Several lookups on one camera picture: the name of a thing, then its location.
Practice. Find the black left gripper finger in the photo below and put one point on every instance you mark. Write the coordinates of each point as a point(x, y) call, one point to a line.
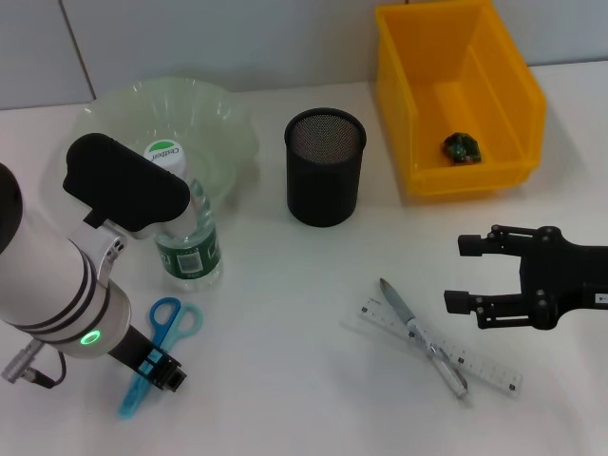
point(171, 375)

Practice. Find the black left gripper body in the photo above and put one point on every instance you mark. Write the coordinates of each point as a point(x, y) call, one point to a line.
point(133, 349)

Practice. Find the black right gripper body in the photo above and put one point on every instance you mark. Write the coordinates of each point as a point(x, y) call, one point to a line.
point(565, 280)

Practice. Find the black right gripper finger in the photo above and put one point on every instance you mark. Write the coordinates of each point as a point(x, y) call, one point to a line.
point(499, 311)
point(499, 241)

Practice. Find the blue and teal scissors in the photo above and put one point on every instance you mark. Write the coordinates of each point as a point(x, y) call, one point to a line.
point(166, 323)

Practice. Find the green plastic wrapper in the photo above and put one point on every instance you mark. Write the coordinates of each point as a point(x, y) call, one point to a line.
point(461, 149)

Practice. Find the clear water bottle green label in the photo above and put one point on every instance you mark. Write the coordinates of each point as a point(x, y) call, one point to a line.
point(190, 261)

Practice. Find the clear plastic ruler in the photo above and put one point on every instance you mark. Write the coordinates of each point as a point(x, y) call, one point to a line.
point(489, 373)

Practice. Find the clear silver ballpoint pen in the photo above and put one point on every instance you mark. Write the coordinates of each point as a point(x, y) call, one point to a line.
point(401, 309)

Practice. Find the black mesh pen holder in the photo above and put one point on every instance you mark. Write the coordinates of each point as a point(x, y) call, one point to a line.
point(323, 190)

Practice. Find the translucent green wavy fruit plate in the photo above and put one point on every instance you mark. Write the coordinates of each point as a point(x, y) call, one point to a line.
point(199, 109)

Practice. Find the yellow plastic storage bin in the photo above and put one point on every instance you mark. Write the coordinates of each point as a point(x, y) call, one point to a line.
point(475, 95)

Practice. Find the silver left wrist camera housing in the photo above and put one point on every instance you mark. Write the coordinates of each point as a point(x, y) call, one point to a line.
point(123, 190)

